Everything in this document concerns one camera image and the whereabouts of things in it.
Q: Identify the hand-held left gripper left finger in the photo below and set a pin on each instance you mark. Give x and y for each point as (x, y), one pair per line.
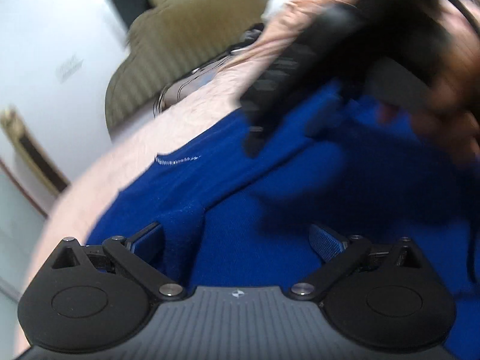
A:
(147, 239)

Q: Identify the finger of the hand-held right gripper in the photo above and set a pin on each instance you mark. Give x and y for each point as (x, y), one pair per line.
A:
(323, 124)
(255, 140)

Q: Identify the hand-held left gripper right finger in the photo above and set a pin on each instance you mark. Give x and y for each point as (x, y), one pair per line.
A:
(324, 242)

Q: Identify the blue knit sweater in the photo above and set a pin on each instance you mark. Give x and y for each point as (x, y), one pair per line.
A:
(243, 195)

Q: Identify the person's right hand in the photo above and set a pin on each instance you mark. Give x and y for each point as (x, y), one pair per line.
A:
(455, 120)

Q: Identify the dark device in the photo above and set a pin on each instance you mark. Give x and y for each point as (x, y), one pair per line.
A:
(252, 35)

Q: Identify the pink quilted bed cover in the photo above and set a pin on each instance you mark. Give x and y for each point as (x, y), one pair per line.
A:
(131, 150)

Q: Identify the olive padded headboard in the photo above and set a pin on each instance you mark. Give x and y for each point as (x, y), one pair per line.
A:
(180, 37)

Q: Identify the white door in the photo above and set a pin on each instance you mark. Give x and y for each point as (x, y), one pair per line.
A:
(18, 225)

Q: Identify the gold frame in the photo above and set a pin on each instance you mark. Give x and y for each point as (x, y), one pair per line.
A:
(33, 150)

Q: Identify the white wall socket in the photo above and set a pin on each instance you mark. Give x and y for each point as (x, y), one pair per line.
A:
(69, 68)

